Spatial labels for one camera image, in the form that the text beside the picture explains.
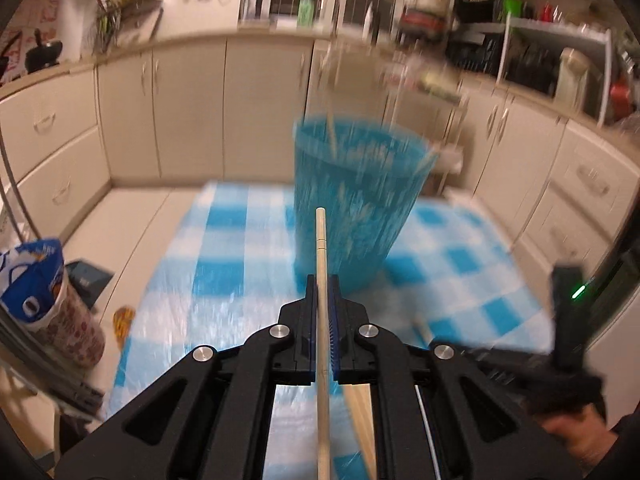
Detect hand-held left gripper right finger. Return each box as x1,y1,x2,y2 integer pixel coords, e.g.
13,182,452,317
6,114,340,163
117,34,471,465
328,276,585,480

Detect dark dustpan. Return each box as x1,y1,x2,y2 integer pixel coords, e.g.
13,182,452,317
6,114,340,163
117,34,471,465
65,259,115,310

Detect blue checked tablecloth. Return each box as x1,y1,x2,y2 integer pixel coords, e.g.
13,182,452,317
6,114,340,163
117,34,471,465
112,182,556,480

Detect cream kitchen cabinets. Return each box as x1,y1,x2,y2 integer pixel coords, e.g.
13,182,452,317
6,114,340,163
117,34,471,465
0,35,640,283

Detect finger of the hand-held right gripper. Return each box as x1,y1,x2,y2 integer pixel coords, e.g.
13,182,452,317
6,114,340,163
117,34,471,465
467,347,552,397

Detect red pot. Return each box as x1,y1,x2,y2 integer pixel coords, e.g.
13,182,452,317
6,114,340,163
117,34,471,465
401,9,449,32

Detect blue perforated utensil holder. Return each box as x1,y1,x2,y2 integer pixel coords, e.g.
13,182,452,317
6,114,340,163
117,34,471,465
292,116,432,294

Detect person's right hand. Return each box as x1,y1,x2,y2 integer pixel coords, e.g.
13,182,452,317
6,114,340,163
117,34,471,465
542,402,621,471

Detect chrome tube frame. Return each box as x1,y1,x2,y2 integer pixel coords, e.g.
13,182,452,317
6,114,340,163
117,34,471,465
0,125,43,242

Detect person's right forearm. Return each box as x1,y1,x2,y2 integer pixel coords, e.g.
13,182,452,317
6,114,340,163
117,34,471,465
587,402,640,480

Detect black pot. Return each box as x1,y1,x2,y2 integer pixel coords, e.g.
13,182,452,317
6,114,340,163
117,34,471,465
24,29,64,74

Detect yellow floral slipper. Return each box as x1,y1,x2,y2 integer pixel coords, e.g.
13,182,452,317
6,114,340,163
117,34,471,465
112,306,137,349

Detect metal rail frame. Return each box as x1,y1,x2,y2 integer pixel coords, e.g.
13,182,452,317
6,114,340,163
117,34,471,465
0,305,104,417

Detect white hanging bin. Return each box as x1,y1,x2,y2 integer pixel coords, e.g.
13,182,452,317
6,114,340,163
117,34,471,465
436,146,466,172

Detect floral trash bin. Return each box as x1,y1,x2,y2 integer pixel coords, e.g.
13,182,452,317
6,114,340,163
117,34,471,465
27,260,107,369

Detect wall utensil rack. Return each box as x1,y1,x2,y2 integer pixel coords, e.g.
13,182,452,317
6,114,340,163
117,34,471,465
94,0,167,53

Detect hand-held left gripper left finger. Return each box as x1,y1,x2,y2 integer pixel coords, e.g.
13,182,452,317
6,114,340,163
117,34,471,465
52,276,320,480

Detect cream kitchen appliance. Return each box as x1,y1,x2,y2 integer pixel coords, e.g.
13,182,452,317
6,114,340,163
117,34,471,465
556,49,592,104

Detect white shelf rack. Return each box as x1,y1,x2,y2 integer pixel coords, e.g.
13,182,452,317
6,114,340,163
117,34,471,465
495,10,615,127

